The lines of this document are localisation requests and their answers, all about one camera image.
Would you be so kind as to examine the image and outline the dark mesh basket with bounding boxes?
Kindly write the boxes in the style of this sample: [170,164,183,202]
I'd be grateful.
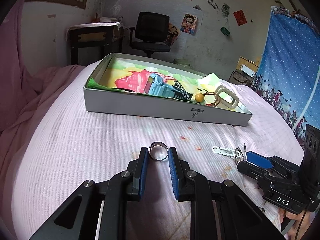
[228,69,253,87]

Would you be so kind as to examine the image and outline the flat white cardboard box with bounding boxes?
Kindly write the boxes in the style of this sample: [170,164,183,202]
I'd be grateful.
[84,53,252,126]

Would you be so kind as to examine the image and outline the person's right hand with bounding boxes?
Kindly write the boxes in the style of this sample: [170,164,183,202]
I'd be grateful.
[279,209,316,239]

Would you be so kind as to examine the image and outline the black white braided keychain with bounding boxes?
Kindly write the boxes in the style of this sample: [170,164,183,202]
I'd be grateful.
[173,81,193,101]

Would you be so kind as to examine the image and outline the silver finger ring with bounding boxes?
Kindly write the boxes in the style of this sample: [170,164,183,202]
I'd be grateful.
[149,141,170,162]

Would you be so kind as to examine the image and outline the pink window curtain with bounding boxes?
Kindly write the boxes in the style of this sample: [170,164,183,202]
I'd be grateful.
[0,0,42,131]

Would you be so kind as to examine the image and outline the pink floral bed sheet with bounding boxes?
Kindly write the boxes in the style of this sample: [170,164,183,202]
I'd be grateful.
[1,64,303,239]

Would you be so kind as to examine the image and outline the green hanging pouch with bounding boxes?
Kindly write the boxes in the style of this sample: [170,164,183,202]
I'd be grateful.
[220,27,230,36]

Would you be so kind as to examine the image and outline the orange cartoon poster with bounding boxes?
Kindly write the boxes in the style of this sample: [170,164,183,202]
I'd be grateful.
[165,23,180,46]

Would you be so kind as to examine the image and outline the green plastic stool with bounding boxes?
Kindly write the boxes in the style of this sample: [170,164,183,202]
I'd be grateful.
[173,59,191,68]

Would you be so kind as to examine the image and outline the dark wooden desk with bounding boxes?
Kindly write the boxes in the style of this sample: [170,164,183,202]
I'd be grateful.
[66,22,125,64]

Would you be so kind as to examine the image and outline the red paper square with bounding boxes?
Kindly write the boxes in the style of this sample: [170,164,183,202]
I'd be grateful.
[233,10,247,26]

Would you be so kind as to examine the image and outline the white key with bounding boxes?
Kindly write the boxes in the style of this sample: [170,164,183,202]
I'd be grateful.
[212,146,247,165]

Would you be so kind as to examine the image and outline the colourful paper box liner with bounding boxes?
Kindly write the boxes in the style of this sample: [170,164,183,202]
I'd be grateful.
[85,55,229,109]

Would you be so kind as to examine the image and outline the wooden cabinet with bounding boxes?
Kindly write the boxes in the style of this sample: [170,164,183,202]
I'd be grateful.
[236,56,259,78]

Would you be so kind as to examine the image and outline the cartoon boy poster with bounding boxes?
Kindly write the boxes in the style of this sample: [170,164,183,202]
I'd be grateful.
[180,14,198,35]

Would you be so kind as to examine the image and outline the brown hair tie yellow bead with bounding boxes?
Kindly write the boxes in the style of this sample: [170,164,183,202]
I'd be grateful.
[194,92,221,107]

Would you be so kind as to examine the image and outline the light blue smart watch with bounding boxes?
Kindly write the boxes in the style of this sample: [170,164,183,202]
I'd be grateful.
[144,73,183,100]

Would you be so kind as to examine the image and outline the beige plastic hair claw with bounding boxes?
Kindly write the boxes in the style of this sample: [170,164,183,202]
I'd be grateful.
[215,85,239,109]

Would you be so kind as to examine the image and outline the blue dotted wardrobe curtain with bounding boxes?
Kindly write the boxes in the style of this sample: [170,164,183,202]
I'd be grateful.
[252,6,319,144]

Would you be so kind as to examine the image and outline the black office chair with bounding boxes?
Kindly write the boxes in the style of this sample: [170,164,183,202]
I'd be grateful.
[129,12,170,57]

